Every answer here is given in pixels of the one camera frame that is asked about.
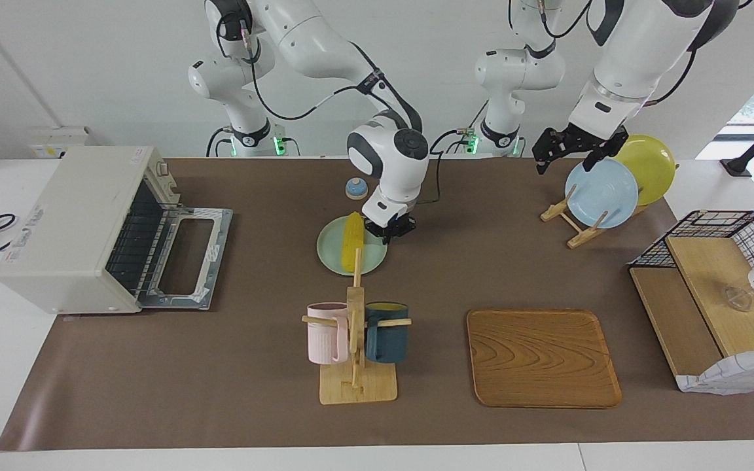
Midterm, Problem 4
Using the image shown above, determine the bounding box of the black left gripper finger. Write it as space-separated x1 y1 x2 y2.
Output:
532 129 565 175
583 131 630 172

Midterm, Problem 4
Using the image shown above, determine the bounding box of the light wooden shelf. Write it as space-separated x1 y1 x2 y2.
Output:
629 235 754 393

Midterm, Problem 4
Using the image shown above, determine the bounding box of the brown wooden tray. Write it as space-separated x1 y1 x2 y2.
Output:
467 309 622 409

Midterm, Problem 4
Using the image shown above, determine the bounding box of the light blue plate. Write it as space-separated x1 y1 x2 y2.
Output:
565 158 639 229

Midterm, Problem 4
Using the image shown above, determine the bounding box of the dark blue mug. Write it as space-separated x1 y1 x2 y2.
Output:
365 302 410 364

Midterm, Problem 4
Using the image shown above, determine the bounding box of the white checked cloth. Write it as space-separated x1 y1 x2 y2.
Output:
676 345 754 395

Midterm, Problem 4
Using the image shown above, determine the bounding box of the black base cable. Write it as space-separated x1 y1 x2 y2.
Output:
206 126 234 158
428 98 490 155

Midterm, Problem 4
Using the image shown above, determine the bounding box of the yellow corn cob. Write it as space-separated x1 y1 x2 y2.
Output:
342 211 365 273

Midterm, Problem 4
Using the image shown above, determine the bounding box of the brown table mat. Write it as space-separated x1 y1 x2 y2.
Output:
0 157 754 452

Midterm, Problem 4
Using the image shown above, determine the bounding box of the wooden mug rack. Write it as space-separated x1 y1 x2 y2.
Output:
302 247 412 405

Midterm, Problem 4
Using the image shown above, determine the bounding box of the white wall box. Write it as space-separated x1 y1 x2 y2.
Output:
27 128 90 160

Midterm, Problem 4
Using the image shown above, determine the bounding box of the white toaster oven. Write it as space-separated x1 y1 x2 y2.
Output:
0 145 234 315

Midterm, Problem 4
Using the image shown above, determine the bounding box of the pink mug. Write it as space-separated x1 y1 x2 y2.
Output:
306 302 350 364

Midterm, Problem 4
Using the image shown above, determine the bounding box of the mint green plate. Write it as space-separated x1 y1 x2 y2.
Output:
316 216 389 276

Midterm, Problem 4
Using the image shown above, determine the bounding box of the wooden plate rack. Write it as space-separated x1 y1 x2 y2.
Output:
541 164 679 249

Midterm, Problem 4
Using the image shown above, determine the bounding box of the yellow plate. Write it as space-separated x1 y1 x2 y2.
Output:
611 135 676 206

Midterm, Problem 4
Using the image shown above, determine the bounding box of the clear glass piece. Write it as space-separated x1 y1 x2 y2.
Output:
721 285 754 312

